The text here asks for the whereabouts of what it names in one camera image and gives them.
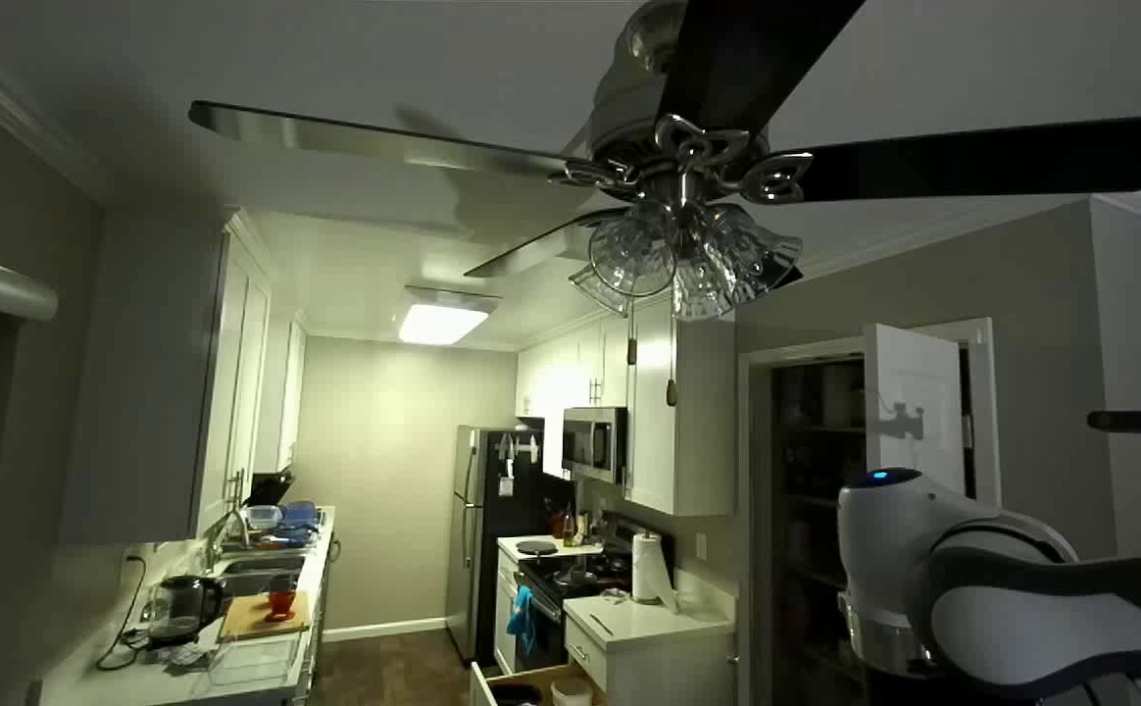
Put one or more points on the white base cabinet with counter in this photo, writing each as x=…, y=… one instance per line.
x=642, y=648

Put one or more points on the rectangular ceiling light panel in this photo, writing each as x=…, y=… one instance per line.
x=442, y=323

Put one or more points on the dark electric kettle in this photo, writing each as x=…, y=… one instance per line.
x=191, y=606

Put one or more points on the long glossy dark fan blade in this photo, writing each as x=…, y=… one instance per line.
x=374, y=138

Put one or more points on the black countertop appliance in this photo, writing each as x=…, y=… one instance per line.
x=268, y=487

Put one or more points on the small red item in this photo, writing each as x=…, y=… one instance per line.
x=280, y=606

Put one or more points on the silver over-range microwave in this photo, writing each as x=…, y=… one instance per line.
x=592, y=442

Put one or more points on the white upper cabinets above sink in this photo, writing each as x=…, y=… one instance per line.
x=245, y=376

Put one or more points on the silver ceiling fan motor housing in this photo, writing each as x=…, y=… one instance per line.
x=630, y=100

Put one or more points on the wooden cutting board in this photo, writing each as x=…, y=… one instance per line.
x=250, y=619

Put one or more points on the clear glass fan light cluster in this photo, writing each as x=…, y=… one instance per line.
x=690, y=257

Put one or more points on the white upper cabinets beside microwave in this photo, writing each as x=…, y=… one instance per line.
x=679, y=415

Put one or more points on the white paper towel roll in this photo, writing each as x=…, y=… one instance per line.
x=650, y=566

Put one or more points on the blue hanging towel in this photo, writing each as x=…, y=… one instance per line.
x=522, y=626

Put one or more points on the dish rack with blue dishes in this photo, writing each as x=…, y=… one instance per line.
x=287, y=521

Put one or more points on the dark pantry shelves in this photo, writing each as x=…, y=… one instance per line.
x=817, y=521

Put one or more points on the white kitchen counter with sink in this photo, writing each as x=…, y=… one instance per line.
x=241, y=670

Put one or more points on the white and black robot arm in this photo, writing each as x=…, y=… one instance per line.
x=885, y=533

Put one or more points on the white paper on refrigerator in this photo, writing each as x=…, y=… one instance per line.
x=507, y=469

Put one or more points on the stainless steel refrigerator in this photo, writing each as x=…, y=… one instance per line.
x=475, y=550

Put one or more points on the black kitchen stove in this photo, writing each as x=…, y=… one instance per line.
x=581, y=574

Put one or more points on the broad dark fan blade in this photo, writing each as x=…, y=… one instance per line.
x=739, y=53

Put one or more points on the thin dark fan blade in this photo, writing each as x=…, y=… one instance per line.
x=536, y=244

